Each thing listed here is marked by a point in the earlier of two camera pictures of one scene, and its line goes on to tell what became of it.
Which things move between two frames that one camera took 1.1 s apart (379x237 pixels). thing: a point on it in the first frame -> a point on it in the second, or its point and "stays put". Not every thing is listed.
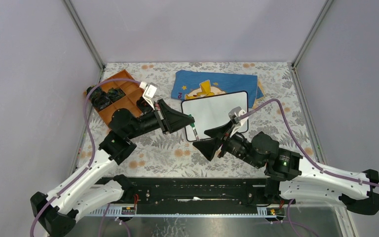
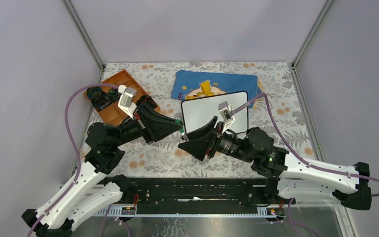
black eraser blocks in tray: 99,98 stays put
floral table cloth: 280,114 stays put
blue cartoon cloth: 187,85 stays put
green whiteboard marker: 193,125 -> 183,133
